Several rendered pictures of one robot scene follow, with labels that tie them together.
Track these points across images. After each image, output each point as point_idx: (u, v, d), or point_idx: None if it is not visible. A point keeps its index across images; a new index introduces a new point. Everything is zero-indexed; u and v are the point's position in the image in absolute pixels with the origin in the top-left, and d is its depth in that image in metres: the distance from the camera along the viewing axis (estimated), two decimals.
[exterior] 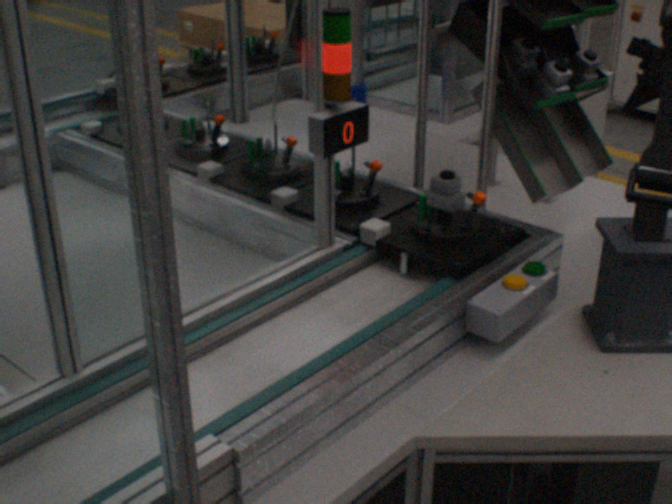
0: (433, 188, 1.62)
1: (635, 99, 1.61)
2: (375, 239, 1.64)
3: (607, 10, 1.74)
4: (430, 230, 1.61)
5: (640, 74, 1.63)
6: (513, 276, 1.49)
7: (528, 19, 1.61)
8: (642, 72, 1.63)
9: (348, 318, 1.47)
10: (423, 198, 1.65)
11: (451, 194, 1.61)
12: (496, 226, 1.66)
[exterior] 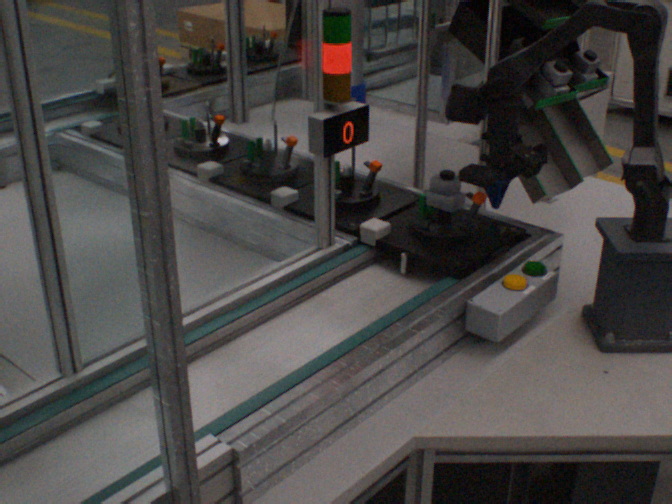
0: (433, 188, 1.62)
1: (501, 190, 1.56)
2: (375, 239, 1.64)
3: None
4: (430, 230, 1.61)
5: (500, 180, 1.50)
6: (513, 276, 1.49)
7: (528, 19, 1.61)
8: (499, 177, 1.50)
9: (348, 318, 1.47)
10: (423, 198, 1.65)
11: (451, 194, 1.61)
12: (496, 226, 1.66)
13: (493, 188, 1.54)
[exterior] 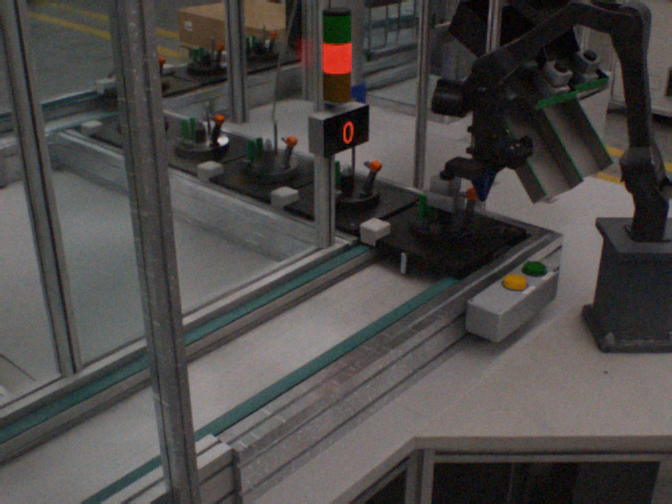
0: (433, 188, 1.62)
1: (487, 182, 1.58)
2: (375, 239, 1.64)
3: None
4: (430, 230, 1.61)
5: (486, 172, 1.52)
6: (513, 276, 1.49)
7: (528, 19, 1.61)
8: (485, 169, 1.51)
9: (348, 318, 1.47)
10: (423, 198, 1.65)
11: (451, 194, 1.61)
12: (496, 226, 1.66)
13: (479, 181, 1.55)
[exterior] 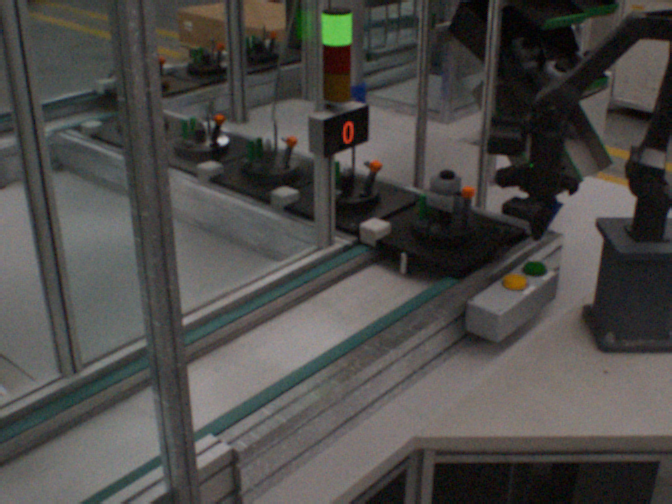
0: (433, 188, 1.62)
1: (534, 226, 1.49)
2: (375, 239, 1.64)
3: (607, 10, 1.74)
4: (430, 230, 1.61)
5: None
6: (513, 276, 1.49)
7: (528, 19, 1.61)
8: None
9: (348, 318, 1.47)
10: (423, 198, 1.65)
11: (451, 194, 1.61)
12: (496, 226, 1.66)
13: None
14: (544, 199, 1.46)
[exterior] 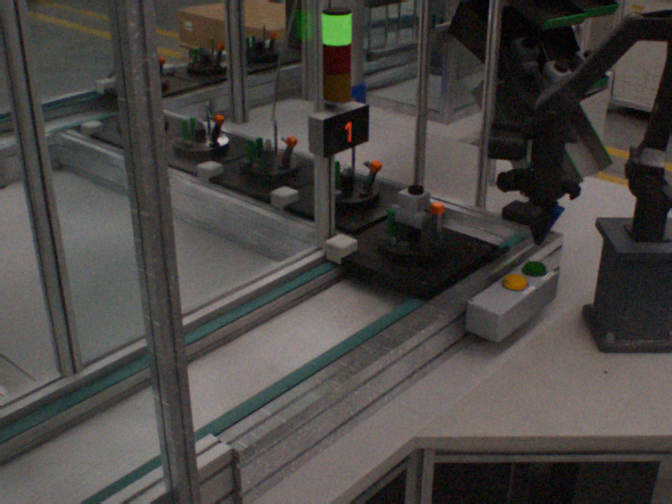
0: (401, 204, 1.55)
1: (535, 230, 1.49)
2: (341, 257, 1.57)
3: (607, 10, 1.74)
4: (398, 248, 1.55)
5: None
6: (513, 276, 1.49)
7: (528, 19, 1.61)
8: None
9: (348, 318, 1.47)
10: (391, 214, 1.58)
11: (420, 210, 1.54)
12: (468, 243, 1.60)
13: None
14: (545, 203, 1.46)
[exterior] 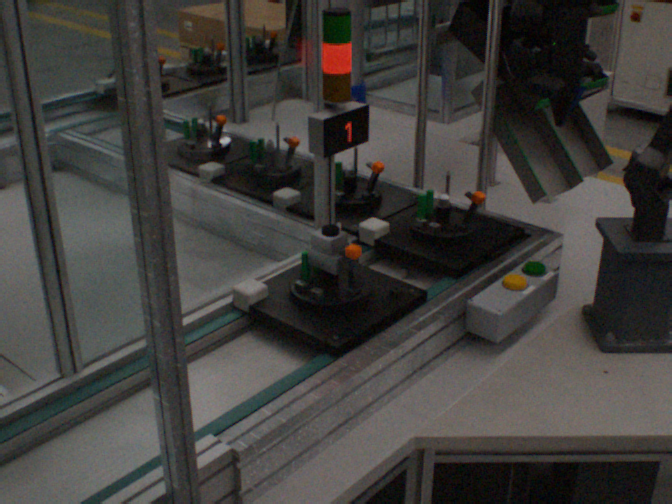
0: (314, 246, 1.40)
1: (557, 109, 1.45)
2: (248, 304, 1.41)
3: (607, 10, 1.74)
4: (310, 295, 1.39)
5: None
6: (513, 276, 1.49)
7: None
8: None
9: None
10: (305, 256, 1.42)
11: (334, 253, 1.38)
12: (391, 288, 1.44)
13: None
14: (567, 80, 1.42)
